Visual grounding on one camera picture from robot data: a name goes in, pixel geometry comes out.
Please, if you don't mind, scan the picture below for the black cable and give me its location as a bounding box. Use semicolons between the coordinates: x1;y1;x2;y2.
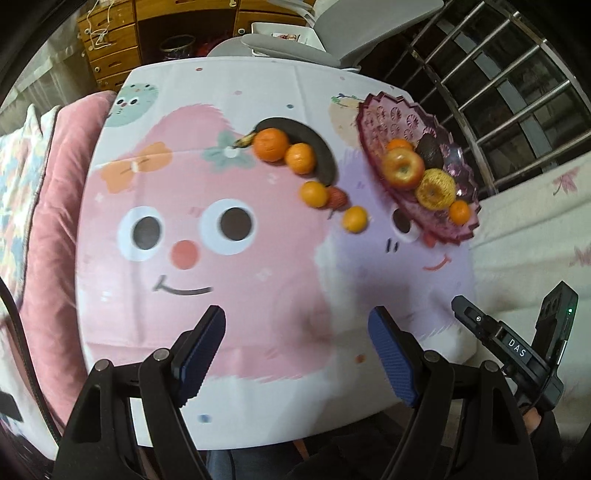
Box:
0;281;61;444

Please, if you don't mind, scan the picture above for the white lace furniture cover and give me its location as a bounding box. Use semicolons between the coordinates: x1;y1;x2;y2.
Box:
0;32;100;134

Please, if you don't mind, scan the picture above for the yellow apple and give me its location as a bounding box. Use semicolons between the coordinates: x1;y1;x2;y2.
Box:
414;168;457;210

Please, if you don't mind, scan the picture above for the pastel floral quilt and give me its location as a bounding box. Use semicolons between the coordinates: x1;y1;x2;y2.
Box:
0;104;61;305

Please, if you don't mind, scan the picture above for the white floral curtain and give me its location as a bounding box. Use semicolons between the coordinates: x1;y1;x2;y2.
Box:
471;152;591;462

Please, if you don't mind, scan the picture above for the dark waste bin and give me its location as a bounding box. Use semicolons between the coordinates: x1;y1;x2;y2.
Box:
159;37;195;61

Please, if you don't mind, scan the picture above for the person's right hand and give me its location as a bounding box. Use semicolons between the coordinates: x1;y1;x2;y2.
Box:
519;406;564;464

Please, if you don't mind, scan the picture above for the wooden desk with drawers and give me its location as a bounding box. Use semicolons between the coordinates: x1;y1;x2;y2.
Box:
76;0;315;90

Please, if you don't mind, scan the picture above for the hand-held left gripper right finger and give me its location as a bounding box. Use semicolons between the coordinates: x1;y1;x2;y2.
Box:
367;305;541;480

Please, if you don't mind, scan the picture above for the blackened banana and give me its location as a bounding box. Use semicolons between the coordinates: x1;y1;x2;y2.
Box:
233;117;339;186

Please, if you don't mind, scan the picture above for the white charging cable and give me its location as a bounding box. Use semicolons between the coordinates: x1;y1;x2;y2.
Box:
88;0;116;52

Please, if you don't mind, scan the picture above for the grey office chair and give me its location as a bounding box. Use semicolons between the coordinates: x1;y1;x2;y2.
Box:
208;0;444;70

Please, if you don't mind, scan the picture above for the red apple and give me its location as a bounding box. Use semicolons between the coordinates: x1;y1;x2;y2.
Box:
382;148;426;191

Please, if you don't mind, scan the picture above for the purple glass fruit bowl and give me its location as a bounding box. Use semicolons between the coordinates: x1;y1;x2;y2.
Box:
355;91;482;245

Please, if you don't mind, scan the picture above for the white storage box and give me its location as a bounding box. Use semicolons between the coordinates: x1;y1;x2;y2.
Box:
252;21;319;47

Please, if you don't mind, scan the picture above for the dark avocado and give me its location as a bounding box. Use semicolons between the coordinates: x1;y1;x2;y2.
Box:
414;134;445;169

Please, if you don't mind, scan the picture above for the pink cushion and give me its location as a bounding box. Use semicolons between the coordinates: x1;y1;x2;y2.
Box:
21;90;118;430

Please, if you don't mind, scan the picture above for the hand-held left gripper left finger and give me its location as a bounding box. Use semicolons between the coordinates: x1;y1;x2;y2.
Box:
54;305;227;480

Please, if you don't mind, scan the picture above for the metal window grille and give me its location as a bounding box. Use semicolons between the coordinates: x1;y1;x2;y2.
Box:
360;0;591;195

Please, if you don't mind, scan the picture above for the cartoon printed tablecloth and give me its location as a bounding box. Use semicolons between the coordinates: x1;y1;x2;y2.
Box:
76;60;476;450

